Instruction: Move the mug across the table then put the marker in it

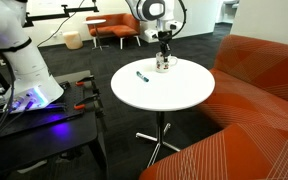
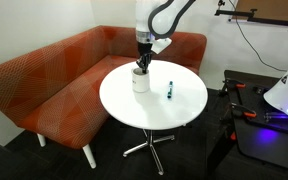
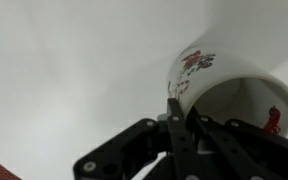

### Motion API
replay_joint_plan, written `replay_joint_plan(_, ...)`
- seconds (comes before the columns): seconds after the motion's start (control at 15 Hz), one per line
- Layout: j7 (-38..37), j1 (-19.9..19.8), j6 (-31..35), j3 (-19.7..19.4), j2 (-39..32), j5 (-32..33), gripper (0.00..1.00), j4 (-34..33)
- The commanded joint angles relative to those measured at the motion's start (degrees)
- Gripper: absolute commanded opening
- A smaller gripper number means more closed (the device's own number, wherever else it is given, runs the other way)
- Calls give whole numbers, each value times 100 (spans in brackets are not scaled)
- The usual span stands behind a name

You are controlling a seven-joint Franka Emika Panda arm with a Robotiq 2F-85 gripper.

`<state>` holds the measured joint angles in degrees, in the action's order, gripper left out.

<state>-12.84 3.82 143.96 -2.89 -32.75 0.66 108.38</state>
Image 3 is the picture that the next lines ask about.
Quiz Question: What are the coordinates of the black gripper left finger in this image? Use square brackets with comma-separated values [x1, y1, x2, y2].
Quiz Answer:
[73, 98, 203, 180]

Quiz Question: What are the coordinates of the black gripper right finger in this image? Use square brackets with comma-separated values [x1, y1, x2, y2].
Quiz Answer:
[187, 106, 288, 180]

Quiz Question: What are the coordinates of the white mug with red print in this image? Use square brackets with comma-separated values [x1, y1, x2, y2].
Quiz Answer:
[166, 31, 288, 138]

